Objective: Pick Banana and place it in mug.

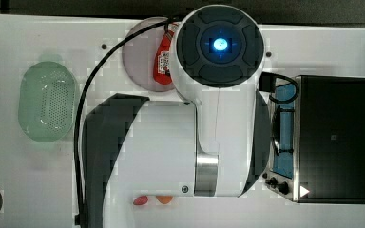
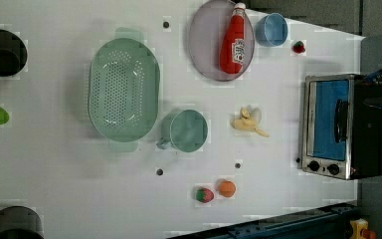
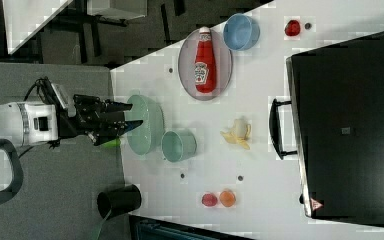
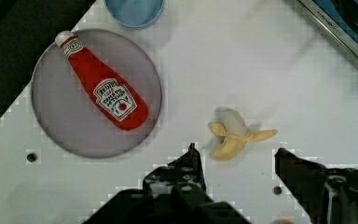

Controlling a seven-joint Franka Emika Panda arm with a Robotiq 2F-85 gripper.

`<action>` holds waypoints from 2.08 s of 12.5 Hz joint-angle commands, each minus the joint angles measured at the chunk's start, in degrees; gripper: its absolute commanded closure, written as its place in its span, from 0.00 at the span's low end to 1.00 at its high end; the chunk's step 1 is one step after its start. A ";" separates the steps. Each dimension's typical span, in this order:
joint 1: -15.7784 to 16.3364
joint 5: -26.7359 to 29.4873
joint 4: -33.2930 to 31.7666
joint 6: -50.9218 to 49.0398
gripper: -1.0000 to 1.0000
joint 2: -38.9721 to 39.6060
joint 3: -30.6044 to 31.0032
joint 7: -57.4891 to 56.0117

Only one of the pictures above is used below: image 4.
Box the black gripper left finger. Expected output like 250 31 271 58
83 144 251 224

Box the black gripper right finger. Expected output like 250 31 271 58
274 147 358 224

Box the plush peeled banana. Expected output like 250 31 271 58
208 109 278 161

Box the plush red ketchup bottle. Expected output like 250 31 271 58
55 31 149 131

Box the grey round plate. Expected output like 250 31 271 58
32 29 162 158

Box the black toaster oven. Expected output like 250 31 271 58
297 0 358 61

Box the blue bowl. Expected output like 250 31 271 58
104 0 165 29

